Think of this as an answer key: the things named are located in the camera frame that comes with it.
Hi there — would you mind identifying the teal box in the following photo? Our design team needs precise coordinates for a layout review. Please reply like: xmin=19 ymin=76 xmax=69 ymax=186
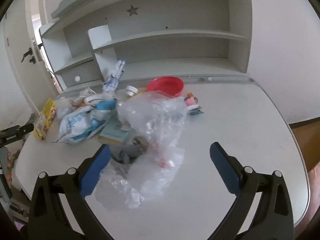
xmin=97 ymin=116 xmax=137 ymax=146

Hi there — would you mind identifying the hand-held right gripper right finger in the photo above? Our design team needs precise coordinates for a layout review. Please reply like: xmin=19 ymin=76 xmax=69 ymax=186
xmin=207 ymin=142 xmax=294 ymax=240

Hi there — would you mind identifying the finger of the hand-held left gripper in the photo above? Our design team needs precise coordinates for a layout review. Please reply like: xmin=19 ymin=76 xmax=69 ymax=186
xmin=0 ymin=123 xmax=35 ymax=138
xmin=0 ymin=134 xmax=25 ymax=147

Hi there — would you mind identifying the large clear plastic bag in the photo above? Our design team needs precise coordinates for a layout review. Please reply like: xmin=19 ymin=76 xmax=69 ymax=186
xmin=117 ymin=90 xmax=188 ymax=155

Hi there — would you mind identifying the clear bag with pink print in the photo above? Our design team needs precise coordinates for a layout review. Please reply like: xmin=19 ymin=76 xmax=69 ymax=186
xmin=94 ymin=145 xmax=186 ymax=209

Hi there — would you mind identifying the white cord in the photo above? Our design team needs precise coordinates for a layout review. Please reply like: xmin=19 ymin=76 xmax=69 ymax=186
xmin=79 ymin=87 xmax=99 ymax=99

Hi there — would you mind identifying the white door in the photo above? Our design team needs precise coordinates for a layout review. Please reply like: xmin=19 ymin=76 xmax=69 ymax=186
xmin=0 ymin=0 xmax=60 ymax=123

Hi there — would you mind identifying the white and blue plastic bag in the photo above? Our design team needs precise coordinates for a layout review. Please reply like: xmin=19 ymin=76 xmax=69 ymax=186
xmin=52 ymin=97 xmax=118 ymax=145

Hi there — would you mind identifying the white desk shelf unit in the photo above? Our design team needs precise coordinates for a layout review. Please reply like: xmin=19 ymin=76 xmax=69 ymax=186
xmin=37 ymin=0 xmax=253 ymax=93

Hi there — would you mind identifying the grey crumpled cloth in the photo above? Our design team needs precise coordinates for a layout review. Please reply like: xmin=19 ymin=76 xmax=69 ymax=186
xmin=110 ymin=136 xmax=150 ymax=166

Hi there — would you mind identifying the person's left hand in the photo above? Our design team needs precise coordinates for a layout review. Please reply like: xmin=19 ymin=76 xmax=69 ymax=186
xmin=6 ymin=150 xmax=13 ymax=185

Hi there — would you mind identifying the white bottle cap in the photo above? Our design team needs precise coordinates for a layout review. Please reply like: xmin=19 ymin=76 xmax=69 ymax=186
xmin=125 ymin=85 xmax=148 ymax=103

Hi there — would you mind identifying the grey drawer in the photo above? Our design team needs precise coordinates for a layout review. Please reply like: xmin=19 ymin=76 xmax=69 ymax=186
xmin=60 ymin=60 xmax=104 ymax=88

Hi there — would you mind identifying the yellow snack packet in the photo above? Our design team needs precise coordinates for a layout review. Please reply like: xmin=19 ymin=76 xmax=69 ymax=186
xmin=33 ymin=98 xmax=57 ymax=141

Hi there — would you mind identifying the pink snack box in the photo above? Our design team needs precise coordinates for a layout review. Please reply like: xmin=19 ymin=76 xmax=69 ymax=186
xmin=184 ymin=93 xmax=200 ymax=111

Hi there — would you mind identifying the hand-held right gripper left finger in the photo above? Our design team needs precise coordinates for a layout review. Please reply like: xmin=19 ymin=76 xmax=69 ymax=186
xmin=28 ymin=144 xmax=113 ymax=240

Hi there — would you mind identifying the red plastic bowl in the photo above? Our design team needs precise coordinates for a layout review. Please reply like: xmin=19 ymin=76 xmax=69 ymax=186
xmin=147 ymin=76 xmax=185 ymax=98

